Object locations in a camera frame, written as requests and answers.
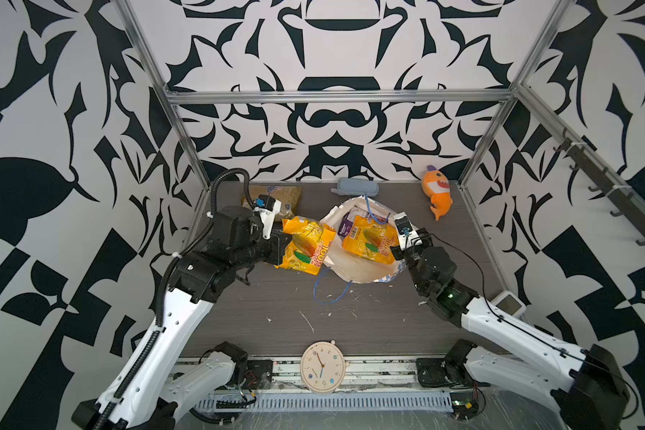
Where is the orange yellow snack bag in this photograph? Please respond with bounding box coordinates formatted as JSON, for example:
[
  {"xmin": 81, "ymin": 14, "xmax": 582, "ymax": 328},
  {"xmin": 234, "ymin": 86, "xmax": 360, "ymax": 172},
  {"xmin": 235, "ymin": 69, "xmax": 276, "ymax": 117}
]
[
  {"xmin": 342, "ymin": 215, "xmax": 399, "ymax": 265},
  {"xmin": 276, "ymin": 216, "xmax": 336, "ymax": 276}
]

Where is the gold snack bag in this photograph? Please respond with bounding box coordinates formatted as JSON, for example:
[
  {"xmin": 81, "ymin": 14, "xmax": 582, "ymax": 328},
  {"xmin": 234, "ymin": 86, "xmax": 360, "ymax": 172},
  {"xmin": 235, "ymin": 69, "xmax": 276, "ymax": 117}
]
[{"xmin": 249, "ymin": 185, "xmax": 303, "ymax": 221}]

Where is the purple snack bag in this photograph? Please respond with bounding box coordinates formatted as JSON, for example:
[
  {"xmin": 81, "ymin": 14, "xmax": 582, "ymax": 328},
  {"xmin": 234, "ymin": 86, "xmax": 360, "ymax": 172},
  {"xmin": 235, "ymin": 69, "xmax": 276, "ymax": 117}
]
[{"xmin": 338, "ymin": 211, "xmax": 358, "ymax": 240}]

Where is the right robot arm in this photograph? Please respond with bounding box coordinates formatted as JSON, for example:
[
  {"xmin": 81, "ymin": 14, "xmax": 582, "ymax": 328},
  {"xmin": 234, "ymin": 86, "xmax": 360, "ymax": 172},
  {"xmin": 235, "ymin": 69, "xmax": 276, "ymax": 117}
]
[{"xmin": 392, "ymin": 228, "xmax": 634, "ymax": 429}]

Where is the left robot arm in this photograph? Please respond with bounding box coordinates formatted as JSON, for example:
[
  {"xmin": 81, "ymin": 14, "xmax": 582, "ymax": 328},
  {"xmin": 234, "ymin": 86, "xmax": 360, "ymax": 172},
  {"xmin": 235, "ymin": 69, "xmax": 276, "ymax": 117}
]
[{"xmin": 72, "ymin": 196, "xmax": 291, "ymax": 429}]

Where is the white digital timer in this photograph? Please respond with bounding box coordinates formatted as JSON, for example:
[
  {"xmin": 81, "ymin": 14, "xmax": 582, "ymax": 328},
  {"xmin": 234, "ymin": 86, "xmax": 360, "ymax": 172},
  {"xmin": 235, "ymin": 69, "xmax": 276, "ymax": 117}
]
[{"xmin": 491, "ymin": 290, "xmax": 527, "ymax": 318}]

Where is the orange plush toy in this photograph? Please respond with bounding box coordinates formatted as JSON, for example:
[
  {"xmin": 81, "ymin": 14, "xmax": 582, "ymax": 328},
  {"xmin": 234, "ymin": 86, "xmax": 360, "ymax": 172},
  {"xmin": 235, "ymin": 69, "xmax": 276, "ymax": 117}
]
[{"xmin": 421, "ymin": 166, "xmax": 453, "ymax": 220}]

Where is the blue glasses case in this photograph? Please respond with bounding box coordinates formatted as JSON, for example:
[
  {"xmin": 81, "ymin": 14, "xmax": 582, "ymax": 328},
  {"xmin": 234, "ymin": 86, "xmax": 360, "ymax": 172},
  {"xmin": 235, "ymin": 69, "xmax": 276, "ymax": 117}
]
[{"xmin": 331, "ymin": 178, "xmax": 380, "ymax": 197}]

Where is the round wooden clock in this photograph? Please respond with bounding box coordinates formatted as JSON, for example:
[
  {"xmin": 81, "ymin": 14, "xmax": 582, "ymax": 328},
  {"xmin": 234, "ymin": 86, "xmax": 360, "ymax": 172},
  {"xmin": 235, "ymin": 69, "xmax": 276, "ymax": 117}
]
[{"xmin": 300, "ymin": 340, "xmax": 348, "ymax": 394}]

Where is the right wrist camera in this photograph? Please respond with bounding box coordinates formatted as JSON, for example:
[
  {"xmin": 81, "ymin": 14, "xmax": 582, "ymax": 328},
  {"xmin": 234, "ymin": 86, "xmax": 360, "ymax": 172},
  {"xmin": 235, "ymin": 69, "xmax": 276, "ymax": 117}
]
[{"xmin": 392, "ymin": 212, "xmax": 422, "ymax": 251}]

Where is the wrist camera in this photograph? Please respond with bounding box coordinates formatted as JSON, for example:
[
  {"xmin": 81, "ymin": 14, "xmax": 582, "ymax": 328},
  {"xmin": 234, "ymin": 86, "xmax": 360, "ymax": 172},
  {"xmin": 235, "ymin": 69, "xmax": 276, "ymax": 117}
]
[
  {"xmin": 254, "ymin": 195, "xmax": 281, "ymax": 240},
  {"xmin": 392, "ymin": 212, "xmax": 422, "ymax": 251}
]

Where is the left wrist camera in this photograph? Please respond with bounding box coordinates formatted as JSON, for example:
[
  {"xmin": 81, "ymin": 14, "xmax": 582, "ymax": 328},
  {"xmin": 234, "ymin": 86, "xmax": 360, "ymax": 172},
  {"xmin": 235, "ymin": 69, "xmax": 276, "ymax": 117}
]
[{"xmin": 254, "ymin": 195, "xmax": 281, "ymax": 240}]

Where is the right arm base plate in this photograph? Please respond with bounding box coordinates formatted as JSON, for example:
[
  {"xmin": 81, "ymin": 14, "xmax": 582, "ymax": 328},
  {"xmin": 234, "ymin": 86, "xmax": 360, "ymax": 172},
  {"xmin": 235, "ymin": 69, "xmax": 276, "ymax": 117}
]
[{"xmin": 416, "ymin": 358, "xmax": 491, "ymax": 389}]

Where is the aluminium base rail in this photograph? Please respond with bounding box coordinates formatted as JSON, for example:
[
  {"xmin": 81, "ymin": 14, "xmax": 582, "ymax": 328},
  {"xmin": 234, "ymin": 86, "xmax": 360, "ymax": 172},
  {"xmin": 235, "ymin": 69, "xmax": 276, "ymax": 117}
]
[{"xmin": 171, "ymin": 352, "xmax": 544, "ymax": 415}]

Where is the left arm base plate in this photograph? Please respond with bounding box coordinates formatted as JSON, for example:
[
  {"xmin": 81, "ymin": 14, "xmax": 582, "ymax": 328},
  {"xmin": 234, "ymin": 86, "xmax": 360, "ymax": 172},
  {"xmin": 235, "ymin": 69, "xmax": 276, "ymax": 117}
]
[{"xmin": 225, "ymin": 359, "xmax": 273, "ymax": 391}]

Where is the black wall hook rack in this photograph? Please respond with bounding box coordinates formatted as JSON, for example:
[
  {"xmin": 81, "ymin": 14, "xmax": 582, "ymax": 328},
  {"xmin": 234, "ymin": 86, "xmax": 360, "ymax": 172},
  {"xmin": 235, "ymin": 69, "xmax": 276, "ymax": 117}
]
[{"xmin": 552, "ymin": 128, "xmax": 645, "ymax": 247}]

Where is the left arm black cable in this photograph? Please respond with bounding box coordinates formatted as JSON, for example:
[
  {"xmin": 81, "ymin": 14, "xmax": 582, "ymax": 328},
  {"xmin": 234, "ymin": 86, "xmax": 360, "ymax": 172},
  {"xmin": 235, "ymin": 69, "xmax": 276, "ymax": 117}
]
[{"xmin": 90, "ymin": 167, "xmax": 254, "ymax": 430}]

